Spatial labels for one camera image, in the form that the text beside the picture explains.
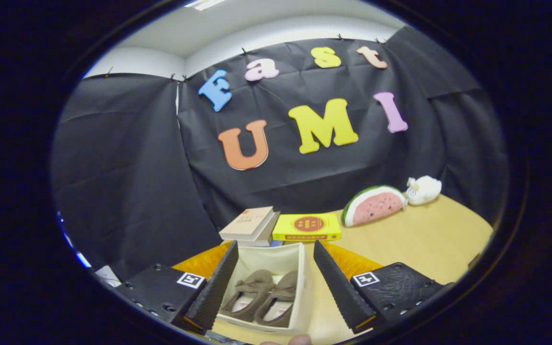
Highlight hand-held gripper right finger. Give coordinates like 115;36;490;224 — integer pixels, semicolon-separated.
313;240;451;334

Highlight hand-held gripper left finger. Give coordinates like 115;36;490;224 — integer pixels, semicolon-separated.
113;241;239;335

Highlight brown slipper shoe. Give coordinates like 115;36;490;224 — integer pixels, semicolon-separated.
219;269;276;322
254;271;299;328

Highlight beige fabric storage box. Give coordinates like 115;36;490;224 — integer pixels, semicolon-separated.
216;242;314;335

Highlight yellow book with red circle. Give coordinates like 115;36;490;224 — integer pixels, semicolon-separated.
272;213;342;242

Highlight blue-edged book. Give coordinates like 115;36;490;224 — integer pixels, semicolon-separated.
238;237;285;248

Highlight beige cover book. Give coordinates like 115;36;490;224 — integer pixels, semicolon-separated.
219;207;280;242

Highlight watermelon slice plush toy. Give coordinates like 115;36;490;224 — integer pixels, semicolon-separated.
341;185;408;227

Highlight white paper sheet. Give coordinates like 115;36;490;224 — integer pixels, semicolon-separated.
95;265;122;287

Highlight black backdrop cloth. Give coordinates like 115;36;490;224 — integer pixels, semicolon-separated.
51;26;509;281

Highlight white plush toy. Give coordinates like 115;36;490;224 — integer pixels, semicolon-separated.
406;175;442;206

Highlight large ceiling light panel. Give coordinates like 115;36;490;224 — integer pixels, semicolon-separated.
185;0;226;11

